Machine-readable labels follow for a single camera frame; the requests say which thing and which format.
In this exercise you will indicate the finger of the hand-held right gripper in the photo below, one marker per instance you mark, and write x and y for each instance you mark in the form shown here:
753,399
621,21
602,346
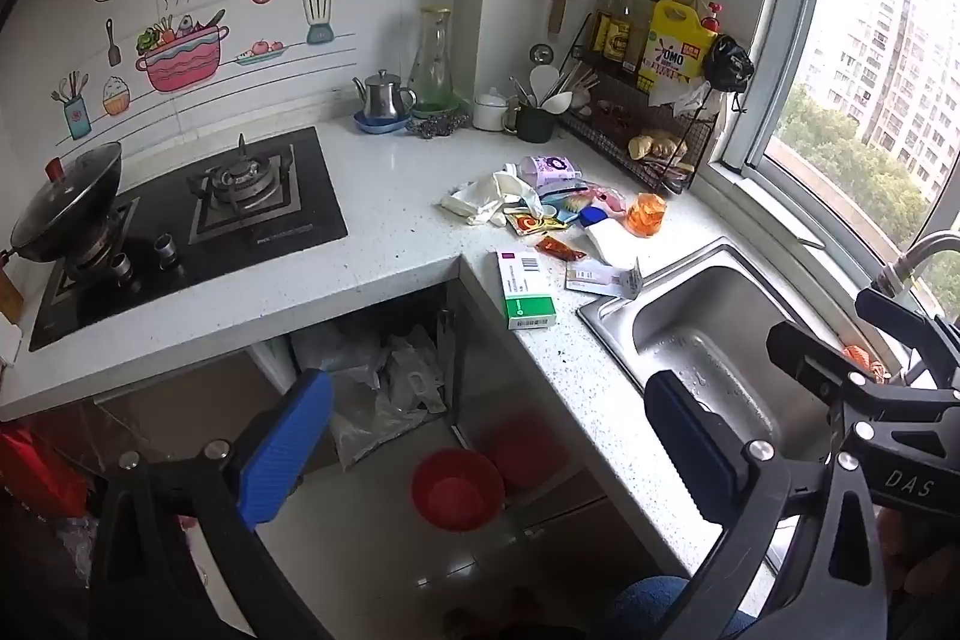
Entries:
810,359
900,316

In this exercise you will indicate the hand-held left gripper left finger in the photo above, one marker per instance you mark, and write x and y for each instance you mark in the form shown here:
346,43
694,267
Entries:
289,441

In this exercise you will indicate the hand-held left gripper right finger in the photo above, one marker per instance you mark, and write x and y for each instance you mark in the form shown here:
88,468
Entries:
686,441

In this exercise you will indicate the small white carton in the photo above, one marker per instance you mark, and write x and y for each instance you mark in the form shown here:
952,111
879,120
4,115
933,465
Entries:
596,276

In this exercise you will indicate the white paper sheet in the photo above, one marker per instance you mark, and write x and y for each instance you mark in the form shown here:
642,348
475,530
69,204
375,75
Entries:
615,244

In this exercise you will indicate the orange plastic wrapper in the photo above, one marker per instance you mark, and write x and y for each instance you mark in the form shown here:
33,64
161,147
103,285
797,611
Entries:
645,214

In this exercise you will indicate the green white medicine box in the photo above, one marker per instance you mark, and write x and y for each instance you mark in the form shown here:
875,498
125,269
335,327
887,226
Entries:
525,287

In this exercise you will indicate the red sauce sachet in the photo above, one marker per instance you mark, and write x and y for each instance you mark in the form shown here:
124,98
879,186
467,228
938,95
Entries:
559,248

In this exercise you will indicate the pink plastic bag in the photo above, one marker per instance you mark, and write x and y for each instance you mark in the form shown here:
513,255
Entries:
609,197

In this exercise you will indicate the blue scrubbing brush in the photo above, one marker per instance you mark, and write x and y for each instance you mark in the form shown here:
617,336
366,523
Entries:
574,205

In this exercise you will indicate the clear bottle purple label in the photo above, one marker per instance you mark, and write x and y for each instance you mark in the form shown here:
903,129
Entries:
555,168

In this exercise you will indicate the white cloth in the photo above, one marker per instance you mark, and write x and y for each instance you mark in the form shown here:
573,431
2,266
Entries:
480,194

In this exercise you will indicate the orange mesh scrubber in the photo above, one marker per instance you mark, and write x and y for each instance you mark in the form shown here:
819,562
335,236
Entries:
861,359

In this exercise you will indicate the steel faucet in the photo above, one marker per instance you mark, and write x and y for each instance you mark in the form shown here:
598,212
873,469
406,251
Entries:
926,246

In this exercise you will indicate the stainless steel sink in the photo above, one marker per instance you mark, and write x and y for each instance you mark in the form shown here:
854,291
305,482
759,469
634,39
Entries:
697,340

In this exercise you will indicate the crumpled clear plastic bag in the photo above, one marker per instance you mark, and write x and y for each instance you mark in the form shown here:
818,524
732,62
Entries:
390,385

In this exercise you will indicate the person's leg in jeans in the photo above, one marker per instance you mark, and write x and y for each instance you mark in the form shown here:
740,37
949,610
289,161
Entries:
645,610

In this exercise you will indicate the red plastic basin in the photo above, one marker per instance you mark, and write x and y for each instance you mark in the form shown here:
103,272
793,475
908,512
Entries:
457,490

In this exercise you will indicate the black glass gas stove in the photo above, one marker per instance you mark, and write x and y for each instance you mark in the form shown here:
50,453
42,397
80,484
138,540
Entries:
300,212

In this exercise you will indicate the blue round lid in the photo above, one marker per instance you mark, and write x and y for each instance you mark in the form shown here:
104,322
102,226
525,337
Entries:
592,216

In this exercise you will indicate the red plastic bag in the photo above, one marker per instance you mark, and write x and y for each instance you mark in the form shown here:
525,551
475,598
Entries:
37,467

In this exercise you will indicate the ginger root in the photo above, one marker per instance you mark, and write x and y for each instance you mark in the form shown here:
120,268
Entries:
656,147

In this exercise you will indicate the yellow red sachet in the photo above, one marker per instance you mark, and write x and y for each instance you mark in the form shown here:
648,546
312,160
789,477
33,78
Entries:
529,224

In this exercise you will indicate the white plastic bag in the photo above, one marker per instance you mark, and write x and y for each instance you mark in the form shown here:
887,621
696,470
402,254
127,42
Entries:
684,99

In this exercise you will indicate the black plastic bag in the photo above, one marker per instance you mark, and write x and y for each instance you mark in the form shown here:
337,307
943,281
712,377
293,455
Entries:
729,63

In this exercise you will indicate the bag of red chillies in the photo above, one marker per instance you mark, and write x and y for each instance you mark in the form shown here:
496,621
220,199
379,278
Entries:
611,115

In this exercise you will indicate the blue plastic dish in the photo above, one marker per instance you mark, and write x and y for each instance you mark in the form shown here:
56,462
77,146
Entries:
375,126

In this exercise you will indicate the dark wok with lid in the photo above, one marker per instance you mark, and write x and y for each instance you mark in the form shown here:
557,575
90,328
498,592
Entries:
67,197

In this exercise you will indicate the yellow detergent jug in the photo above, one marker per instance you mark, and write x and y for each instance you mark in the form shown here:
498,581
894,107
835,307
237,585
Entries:
675,48

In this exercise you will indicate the dark green mug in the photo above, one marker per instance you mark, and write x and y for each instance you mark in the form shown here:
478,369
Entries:
534,124

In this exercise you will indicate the red capped bottle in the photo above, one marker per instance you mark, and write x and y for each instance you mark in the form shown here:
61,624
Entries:
711,16

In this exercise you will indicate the steel teapot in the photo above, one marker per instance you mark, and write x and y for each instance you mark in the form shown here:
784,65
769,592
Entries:
382,96

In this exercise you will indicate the white plastic ladle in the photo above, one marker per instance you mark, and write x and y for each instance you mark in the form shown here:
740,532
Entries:
559,102
544,80

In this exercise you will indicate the bundle of chopsticks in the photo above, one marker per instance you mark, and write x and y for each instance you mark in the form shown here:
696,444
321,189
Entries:
577,80

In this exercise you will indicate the white enamel jar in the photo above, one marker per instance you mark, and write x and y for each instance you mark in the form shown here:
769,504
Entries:
489,114

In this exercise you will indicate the dark sauce bottle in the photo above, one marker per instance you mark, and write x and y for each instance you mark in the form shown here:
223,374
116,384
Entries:
651,6

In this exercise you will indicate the glass carafe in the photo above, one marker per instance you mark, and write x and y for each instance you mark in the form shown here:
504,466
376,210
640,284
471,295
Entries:
433,63

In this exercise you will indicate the steel sink strainer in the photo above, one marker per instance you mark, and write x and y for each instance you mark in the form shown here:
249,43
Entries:
540,54

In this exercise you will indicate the window frame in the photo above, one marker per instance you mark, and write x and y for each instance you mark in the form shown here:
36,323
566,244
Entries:
765,85

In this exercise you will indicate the cartoon kitchen wall sticker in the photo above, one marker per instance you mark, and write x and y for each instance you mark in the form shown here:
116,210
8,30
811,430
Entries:
180,55

